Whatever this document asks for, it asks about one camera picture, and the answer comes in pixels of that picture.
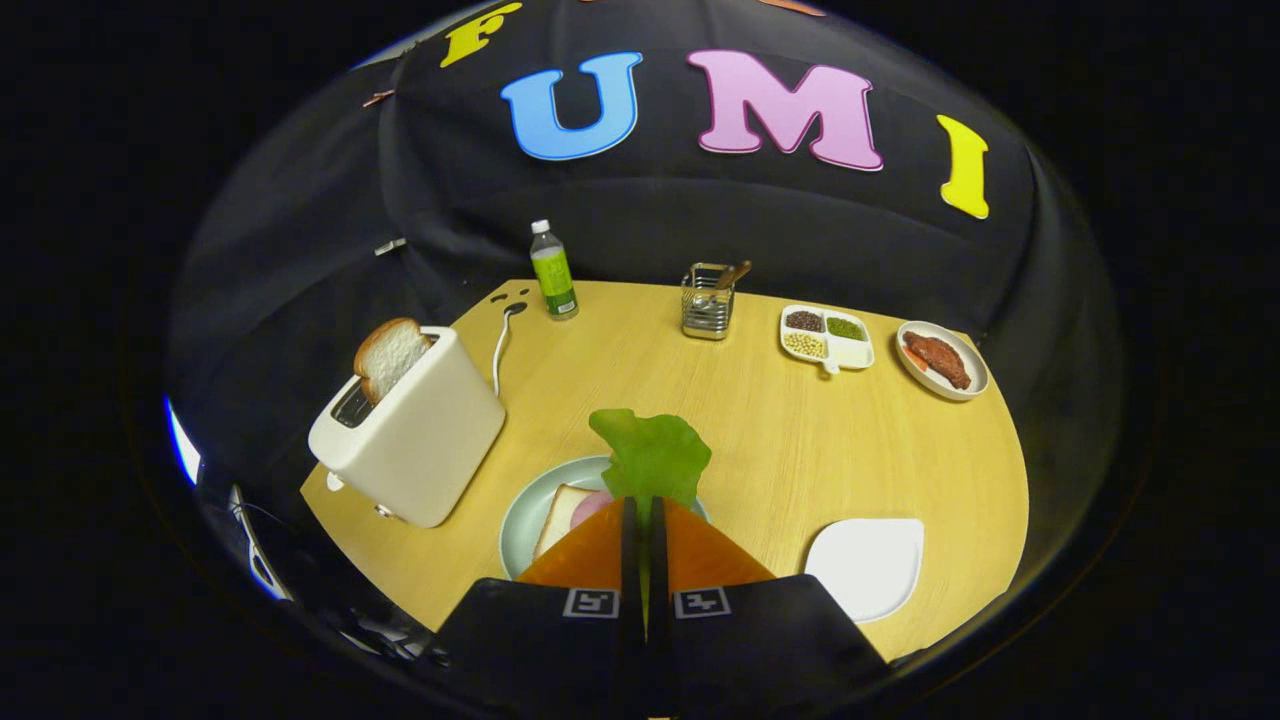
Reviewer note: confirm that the green lettuce leaf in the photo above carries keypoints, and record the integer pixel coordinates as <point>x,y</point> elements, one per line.
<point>650,455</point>

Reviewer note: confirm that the white bread slice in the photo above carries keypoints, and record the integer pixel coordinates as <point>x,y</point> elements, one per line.
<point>560,515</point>

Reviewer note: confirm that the silver clip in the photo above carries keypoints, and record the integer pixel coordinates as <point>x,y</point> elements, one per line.
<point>390,246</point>

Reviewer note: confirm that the black backdrop cloth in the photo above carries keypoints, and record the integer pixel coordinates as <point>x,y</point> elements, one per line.
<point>700,220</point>

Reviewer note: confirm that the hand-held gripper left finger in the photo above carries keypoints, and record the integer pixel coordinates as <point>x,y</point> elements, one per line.
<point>630,550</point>

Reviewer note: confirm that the white divided dish with beans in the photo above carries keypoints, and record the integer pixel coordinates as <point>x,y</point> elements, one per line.
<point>850,352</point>

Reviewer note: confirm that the green label plastic bottle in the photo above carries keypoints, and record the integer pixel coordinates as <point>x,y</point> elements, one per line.
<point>553,275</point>

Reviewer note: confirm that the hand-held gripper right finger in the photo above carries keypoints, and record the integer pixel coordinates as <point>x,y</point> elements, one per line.
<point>657,560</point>

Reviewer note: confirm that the white toaster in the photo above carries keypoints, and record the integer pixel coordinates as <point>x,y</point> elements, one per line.
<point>420,450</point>

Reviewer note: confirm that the orange clip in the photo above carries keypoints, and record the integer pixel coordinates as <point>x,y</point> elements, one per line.
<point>378,97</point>

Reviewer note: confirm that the red meat slice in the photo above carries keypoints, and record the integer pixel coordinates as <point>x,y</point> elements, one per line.
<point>940,355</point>

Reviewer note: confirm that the pale green round plate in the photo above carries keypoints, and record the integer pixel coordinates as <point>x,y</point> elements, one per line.
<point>525,510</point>

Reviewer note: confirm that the round white plate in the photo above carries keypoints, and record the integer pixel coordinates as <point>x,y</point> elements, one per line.
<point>978,372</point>

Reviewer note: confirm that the white leaf-shaped plate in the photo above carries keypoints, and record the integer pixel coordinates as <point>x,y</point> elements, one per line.
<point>865,570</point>

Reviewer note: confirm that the pink ham slice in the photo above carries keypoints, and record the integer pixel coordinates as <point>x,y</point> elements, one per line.
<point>590,507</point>

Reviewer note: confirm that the toasted bread slice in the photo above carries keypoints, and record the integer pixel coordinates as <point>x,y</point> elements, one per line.
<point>390,355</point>

